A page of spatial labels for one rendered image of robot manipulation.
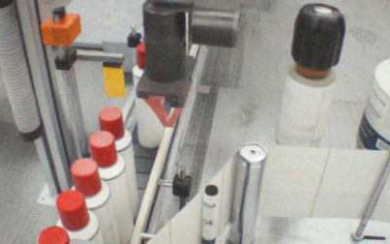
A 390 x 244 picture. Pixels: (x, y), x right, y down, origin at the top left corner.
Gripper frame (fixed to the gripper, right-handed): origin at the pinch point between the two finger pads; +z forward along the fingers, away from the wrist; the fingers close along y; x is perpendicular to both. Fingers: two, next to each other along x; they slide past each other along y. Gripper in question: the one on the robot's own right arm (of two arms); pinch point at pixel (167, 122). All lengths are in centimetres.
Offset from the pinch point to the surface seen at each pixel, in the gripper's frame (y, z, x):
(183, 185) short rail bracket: -3.7, 9.7, -3.0
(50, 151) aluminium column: -2.5, 7.3, 20.4
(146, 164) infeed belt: 3.9, 13.7, 5.3
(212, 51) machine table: 55, 19, 0
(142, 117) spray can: 8.0, 6.2, 6.5
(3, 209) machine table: -8.6, 18.5, 30.8
